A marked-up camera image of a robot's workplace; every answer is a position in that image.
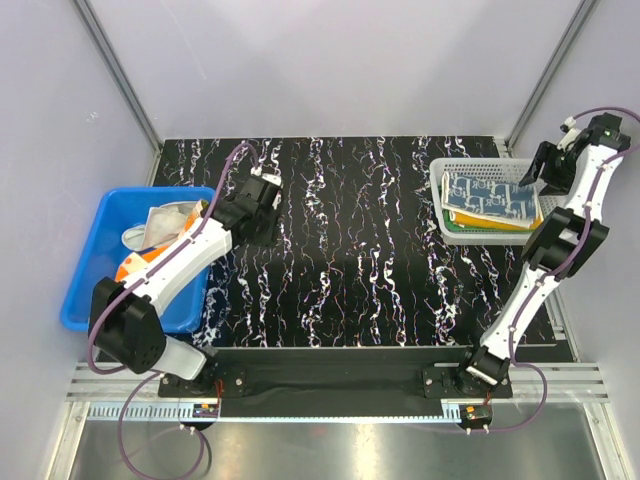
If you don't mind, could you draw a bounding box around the grey white towel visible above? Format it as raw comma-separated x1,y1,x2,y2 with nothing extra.
121,201,196,252

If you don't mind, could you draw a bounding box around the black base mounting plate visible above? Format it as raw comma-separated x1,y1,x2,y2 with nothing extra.
158,347,513,422

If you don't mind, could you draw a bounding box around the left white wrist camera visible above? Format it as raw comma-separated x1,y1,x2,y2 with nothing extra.
250,167,283,209

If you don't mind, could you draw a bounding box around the cream orange patterned towel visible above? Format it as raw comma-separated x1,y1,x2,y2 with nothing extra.
115,199,209,282

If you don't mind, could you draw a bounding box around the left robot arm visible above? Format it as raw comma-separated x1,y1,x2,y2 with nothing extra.
87,171,283,396

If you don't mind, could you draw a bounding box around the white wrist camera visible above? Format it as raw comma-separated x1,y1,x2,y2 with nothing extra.
250,167,283,209
557,116,581,152

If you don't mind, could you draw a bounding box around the green microfiber towel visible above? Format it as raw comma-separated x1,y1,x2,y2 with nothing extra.
437,179,544,236

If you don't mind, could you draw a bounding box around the aluminium frame rail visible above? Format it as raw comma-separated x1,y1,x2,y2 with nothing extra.
66,364,609,424

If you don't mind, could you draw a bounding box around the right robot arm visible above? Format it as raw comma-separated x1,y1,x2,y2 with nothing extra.
453,107,639,397

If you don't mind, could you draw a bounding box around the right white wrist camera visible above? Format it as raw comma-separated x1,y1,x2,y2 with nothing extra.
557,116,581,152

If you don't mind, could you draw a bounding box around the blue white patterned towel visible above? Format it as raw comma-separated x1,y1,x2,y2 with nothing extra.
441,171,543,224

